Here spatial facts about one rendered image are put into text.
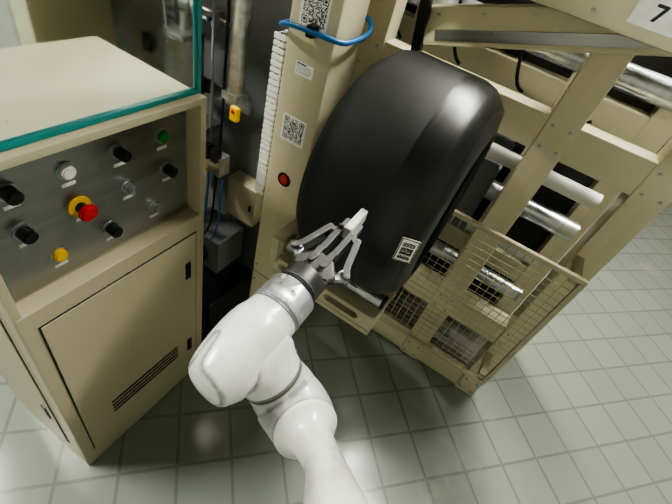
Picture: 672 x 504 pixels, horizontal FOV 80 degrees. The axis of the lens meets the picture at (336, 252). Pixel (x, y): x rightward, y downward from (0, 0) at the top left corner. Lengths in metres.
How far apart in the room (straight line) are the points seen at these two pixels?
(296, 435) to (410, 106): 0.63
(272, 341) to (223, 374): 0.08
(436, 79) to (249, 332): 0.63
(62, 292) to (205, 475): 0.97
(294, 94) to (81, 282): 0.69
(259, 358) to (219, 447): 1.27
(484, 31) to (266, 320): 0.98
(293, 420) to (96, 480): 1.30
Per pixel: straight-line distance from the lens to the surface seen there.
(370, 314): 1.16
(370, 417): 2.00
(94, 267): 1.16
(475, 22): 1.29
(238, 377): 0.58
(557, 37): 1.25
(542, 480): 2.31
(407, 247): 0.83
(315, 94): 1.05
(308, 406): 0.63
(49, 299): 1.12
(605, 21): 1.11
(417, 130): 0.82
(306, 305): 0.64
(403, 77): 0.91
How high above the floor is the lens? 1.74
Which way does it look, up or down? 42 degrees down
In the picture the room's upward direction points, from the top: 19 degrees clockwise
